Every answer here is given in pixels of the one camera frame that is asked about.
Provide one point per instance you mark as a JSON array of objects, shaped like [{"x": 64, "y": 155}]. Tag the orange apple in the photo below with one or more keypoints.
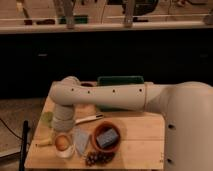
[{"x": 61, "y": 143}]

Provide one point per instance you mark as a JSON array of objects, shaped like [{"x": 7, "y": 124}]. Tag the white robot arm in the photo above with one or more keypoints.
[{"x": 186, "y": 107}]

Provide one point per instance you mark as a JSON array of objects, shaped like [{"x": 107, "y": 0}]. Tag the white paper cup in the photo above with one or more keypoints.
[{"x": 69, "y": 151}]

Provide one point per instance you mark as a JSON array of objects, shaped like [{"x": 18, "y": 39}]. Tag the green plastic tray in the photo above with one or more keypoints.
[{"x": 117, "y": 80}]

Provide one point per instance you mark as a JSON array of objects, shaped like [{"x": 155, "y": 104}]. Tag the dark red bowl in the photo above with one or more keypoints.
[{"x": 87, "y": 84}]

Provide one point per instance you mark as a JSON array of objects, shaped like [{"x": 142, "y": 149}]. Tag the terracotta orange bowl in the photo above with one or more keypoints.
[{"x": 101, "y": 128}]

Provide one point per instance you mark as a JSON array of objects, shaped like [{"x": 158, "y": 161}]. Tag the blue sponge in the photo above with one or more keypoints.
[{"x": 107, "y": 138}]

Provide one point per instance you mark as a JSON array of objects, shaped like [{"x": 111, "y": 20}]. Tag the grey cloth piece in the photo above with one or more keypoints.
[{"x": 81, "y": 139}]

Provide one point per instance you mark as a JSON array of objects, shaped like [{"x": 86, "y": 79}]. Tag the bunch of dark grapes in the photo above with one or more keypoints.
[{"x": 98, "y": 158}]

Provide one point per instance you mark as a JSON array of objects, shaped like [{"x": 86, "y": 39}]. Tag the yellow banana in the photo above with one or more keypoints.
[{"x": 44, "y": 142}]

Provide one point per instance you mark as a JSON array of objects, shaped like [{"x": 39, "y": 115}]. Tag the black stand pole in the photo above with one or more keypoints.
[{"x": 23, "y": 150}]

